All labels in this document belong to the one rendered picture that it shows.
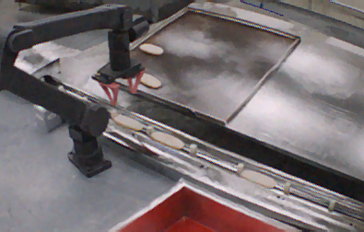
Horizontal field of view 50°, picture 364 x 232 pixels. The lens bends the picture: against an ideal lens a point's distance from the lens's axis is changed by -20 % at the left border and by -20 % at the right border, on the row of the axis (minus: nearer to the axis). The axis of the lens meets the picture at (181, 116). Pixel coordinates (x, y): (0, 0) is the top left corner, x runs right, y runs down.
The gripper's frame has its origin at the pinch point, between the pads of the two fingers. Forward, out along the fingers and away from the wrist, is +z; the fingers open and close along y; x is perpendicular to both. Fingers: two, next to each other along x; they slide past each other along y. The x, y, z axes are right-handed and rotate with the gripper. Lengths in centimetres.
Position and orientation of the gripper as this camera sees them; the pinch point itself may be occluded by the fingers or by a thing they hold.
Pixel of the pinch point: (123, 96)
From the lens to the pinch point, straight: 125.8
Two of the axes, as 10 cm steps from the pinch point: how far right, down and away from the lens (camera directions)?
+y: 6.3, -4.4, 6.4
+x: -7.7, -3.0, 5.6
